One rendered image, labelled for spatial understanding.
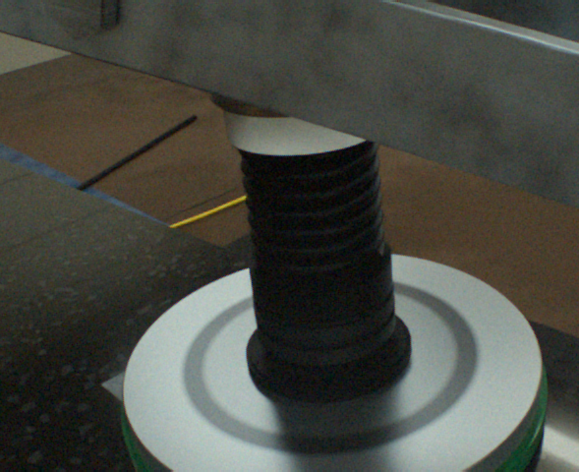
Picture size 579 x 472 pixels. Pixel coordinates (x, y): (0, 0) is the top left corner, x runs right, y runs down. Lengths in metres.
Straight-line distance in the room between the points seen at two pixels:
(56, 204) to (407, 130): 0.49
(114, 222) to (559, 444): 0.40
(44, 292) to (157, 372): 0.18
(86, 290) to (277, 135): 0.28
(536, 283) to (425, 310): 1.77
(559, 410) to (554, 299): 1.72
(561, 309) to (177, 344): 1.73
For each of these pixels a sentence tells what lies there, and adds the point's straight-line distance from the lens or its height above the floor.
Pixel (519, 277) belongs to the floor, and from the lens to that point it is 2.21.
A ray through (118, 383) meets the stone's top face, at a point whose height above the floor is 0.87.
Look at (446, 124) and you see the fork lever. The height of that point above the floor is 1.04.
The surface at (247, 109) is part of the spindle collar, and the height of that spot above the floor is 1.04.
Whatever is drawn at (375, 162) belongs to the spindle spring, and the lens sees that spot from 0.34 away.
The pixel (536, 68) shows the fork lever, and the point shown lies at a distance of 0.24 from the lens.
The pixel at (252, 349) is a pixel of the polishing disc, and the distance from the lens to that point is 0.39.
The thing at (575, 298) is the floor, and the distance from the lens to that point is 2.13.
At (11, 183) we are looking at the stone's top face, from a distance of 0.79.
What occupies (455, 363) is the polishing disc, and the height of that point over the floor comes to 0.89.
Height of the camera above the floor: 1.12
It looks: 27 degrees down
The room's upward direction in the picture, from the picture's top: 7 degrees counter-clockwise
